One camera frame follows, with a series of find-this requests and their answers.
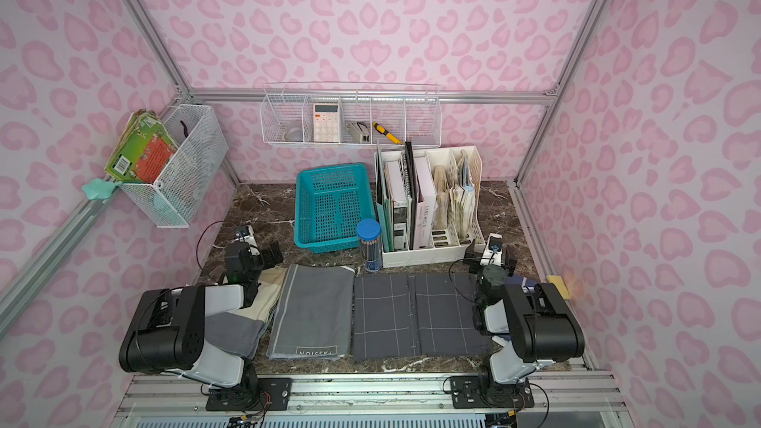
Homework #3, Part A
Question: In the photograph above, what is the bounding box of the dark grey checked pillowcase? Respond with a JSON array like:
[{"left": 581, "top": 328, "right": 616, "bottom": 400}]
[
  {"left": 414, "top": 273, "right": 493, "bottom": 357},
  {"left": 352, "top": 273, "right": 421, "bottom": 361}
]

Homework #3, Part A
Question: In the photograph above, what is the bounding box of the beige grey pillowcase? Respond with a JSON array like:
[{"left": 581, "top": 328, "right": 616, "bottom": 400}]
[{"left": 205, "top": 267, "right": 287, "bottom": 360}]

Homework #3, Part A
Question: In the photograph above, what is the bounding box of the light grey pillowcase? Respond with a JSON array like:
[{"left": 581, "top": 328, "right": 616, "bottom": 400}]
[{"left": 267, "top": 265, "right": 356, "bottom": 360}]

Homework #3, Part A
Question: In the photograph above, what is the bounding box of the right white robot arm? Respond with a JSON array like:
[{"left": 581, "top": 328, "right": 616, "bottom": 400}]
[{"left": 465, "top": 234, "right": 586, "bottom": 408}]

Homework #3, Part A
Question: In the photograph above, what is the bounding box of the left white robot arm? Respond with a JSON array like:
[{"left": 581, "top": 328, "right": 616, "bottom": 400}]
[{"left": 118, "top": 225, "right": 285, "bottom": 411}]

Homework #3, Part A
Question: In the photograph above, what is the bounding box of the navy blue folded pillowcase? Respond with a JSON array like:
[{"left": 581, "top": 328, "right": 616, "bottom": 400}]
[{"left": 505, "top": 275, "right": 537, "bottom": 293}]

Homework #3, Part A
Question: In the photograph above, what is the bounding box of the teal plastic basket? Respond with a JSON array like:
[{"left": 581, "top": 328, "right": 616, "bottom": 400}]
[{"left": 294, "top": 164, "right": 375, "bottom": 254}]

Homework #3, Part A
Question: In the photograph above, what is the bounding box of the yellow sponge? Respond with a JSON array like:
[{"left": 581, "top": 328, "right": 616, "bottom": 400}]
[{"left": 547, "top": 275, "right": 572, "bottom": 301}]

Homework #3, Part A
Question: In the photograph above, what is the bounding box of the pink white book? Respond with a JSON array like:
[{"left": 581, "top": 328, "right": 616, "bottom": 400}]
[{"left": 414, "top": 157, "right": 437, "bottom": 250}]

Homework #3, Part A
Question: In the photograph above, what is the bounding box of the white desktop file organizer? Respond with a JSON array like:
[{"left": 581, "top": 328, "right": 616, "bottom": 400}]
[{"left": 375, "top": 145, "right": 486, "bottom": 268}]

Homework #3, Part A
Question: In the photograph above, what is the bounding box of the green folder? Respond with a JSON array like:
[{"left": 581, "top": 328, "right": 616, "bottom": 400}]
[{"left": 375, "top": 145, "right": 394, "bottom": 253}]

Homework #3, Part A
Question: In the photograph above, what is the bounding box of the blue lid pencil jar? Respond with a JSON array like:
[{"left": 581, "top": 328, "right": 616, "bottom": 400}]
[{"left": 356, "top": 219, "right": 382, "bottom": 273}]

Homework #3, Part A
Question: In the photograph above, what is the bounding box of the clear tape roll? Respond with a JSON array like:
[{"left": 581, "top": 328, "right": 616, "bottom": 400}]
[{"left": 283, "top": 126, "right": 304, "bottom": 143}]

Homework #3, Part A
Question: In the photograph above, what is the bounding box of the black folder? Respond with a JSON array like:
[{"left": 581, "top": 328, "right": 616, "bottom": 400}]
[{"left": 403, "top": 141, "right": 417, "bottom": 251}]

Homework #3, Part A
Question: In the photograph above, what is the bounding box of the green red book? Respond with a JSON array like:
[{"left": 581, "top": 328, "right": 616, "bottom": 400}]
[{"left": 104, "top": 109, "right": 178, "bottom": 184}]

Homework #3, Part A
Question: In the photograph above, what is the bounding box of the white calculator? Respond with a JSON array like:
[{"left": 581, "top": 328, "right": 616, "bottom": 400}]
[{"left": 313, "top": 103, "right": 341, "bottom": 143}]

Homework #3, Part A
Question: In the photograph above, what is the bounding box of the grey stapler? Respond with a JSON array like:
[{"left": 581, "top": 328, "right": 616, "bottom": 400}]
[{"left": 345, "top": 121, "right": 371, "bottom": 144}]

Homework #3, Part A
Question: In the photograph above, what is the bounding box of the yellow utility knife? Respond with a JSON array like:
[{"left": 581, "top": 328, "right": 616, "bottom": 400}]
[{"left": 373, "top": 123, "right": 403, "bottom": 145}]

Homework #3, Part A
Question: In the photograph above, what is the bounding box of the white mesh wall basket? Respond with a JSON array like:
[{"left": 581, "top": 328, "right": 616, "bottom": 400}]
[{"left": 120, "top": 104, "right": 228, "bottom": 228}]

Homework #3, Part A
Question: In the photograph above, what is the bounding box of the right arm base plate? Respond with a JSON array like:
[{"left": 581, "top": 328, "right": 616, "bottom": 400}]
[{"left": 442, "top": 376, "right": 535, "bottom": 411}]

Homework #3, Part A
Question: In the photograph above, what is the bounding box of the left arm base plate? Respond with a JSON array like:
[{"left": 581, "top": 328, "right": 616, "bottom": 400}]
[{"left": 205, "top": 378, "right": 293, "bottom": 413}]

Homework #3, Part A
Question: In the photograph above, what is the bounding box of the white wire wall shelf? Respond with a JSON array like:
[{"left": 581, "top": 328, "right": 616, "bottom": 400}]
[{"left": 260, "top": 84, "right": 443, "bottom": 149}]

